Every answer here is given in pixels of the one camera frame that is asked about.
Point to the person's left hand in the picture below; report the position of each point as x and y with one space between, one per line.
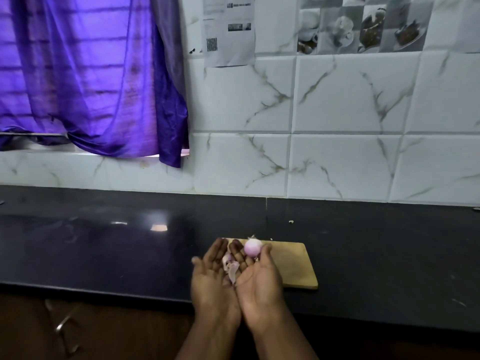
213 292

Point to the person's right hand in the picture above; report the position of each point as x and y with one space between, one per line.
260 292

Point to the onion peel scraps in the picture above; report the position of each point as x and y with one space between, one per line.
231 268

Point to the small pink onion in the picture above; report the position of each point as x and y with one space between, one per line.
253 247

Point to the wooden cutting board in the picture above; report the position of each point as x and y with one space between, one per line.
292 266

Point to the dark wooden cabinet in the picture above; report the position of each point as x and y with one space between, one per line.
93 329

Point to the purple satin curtain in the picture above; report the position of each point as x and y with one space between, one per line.
90 74

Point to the white paper sheet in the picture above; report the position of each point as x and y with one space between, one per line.
228 33

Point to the food picture wall tiles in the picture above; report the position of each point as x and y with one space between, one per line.
363 26

